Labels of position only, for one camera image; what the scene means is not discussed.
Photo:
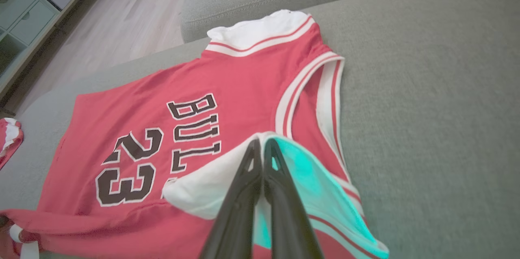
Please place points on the red shorts with white hem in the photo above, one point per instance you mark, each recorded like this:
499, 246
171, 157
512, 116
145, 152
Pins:
19, 141

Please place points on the white cabinet with drawers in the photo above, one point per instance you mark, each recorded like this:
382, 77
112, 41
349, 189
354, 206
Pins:
28, 15

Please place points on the red Bulls basketball jersey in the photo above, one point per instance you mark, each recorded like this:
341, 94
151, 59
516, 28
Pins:
162, 88

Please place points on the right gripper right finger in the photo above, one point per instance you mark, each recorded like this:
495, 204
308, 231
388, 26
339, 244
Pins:
286, 218

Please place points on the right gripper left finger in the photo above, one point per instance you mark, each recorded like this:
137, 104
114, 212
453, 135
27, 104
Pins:
239, 210

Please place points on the grey sofa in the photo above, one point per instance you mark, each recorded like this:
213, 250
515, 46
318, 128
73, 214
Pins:
426, 108

